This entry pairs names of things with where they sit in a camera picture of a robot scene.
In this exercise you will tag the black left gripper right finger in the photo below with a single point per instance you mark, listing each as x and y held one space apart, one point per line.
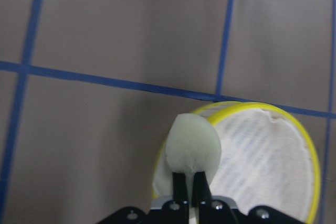
201 197

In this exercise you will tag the white bun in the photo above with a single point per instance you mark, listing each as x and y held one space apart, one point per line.
192 146

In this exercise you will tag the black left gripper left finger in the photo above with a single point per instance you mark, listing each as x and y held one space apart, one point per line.
180 201

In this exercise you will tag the yellow steamer centre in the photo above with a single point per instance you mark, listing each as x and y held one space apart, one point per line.
268 172

